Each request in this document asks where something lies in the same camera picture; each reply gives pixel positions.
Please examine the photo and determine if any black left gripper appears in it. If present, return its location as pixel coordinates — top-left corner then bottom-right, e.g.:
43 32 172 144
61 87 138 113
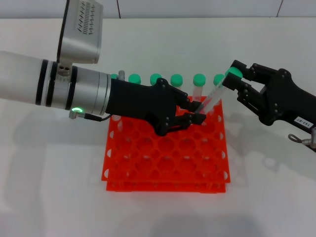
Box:
107 78 207 137

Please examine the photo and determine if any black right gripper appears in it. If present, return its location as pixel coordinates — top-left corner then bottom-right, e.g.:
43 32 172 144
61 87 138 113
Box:
223 60 316 129

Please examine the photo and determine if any orange plastic test tube rack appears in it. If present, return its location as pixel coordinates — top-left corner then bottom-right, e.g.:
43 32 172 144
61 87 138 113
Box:
101 95 232 194

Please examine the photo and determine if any right gripper cable with connector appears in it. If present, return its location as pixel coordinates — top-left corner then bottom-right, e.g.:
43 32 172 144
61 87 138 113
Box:
287 128 316 150

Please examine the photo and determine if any gripper cable with connector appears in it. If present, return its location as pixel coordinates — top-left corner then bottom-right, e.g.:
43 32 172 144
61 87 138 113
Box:
68 110 113 122
287 128 316 150

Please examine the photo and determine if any left gripper cable with connector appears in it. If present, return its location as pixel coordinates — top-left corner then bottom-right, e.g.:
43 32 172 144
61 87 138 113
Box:
68 110 113 122

